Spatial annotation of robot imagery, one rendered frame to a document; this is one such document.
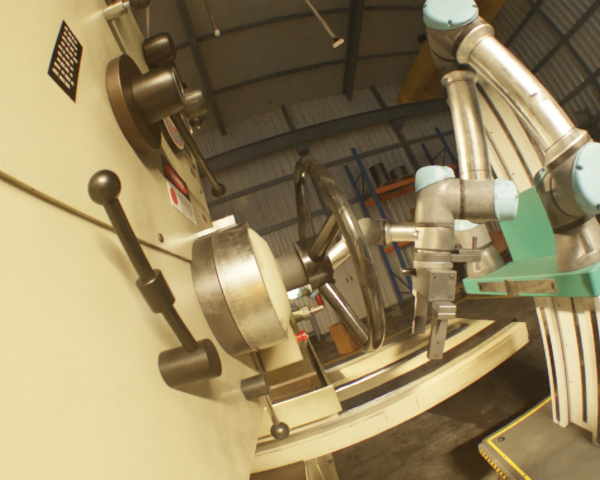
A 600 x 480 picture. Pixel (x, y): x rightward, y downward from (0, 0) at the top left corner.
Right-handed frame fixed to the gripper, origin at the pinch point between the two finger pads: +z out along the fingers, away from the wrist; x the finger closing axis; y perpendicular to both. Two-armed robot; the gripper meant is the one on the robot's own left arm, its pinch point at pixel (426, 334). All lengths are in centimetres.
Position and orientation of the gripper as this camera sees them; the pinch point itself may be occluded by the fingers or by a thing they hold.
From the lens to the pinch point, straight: 58.4
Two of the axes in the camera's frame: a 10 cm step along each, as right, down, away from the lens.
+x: -1.7, 0.2, -9.8
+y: -9.8, -0.3, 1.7
